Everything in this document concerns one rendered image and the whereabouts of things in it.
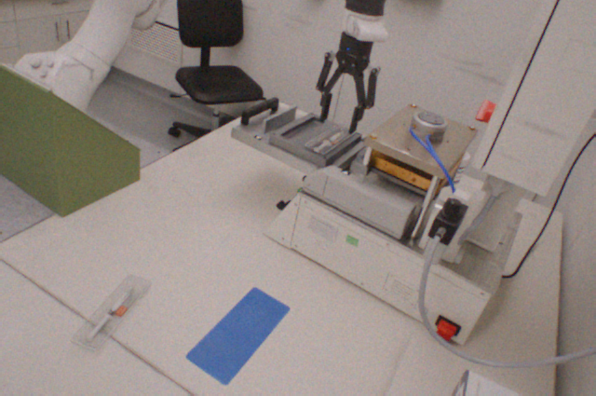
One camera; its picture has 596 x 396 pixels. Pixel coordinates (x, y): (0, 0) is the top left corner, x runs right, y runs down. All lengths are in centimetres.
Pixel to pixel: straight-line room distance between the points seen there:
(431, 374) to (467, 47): 183
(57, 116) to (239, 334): 60
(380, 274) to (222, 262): 37
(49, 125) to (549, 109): 97
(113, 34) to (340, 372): 95
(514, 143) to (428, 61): 174
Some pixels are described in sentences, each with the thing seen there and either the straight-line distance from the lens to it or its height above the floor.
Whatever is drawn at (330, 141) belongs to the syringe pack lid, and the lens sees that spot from 115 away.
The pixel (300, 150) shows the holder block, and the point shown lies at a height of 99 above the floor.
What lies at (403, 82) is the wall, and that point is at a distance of 262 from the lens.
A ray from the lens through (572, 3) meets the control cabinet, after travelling 81.
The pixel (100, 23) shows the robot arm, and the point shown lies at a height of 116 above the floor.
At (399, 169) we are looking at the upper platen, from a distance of 100.
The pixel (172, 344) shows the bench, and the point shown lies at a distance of 97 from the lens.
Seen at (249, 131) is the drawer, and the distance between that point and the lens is 120.
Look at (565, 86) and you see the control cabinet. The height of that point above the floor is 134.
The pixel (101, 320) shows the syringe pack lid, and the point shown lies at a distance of 99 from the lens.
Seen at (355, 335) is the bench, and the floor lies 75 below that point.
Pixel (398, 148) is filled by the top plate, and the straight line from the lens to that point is 96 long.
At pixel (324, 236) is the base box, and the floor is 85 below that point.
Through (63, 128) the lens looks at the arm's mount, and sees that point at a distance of 114.
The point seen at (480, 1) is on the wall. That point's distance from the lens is 247.
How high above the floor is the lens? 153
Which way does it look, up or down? 31 degrees down
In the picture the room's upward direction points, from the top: 11 degrees clockwise
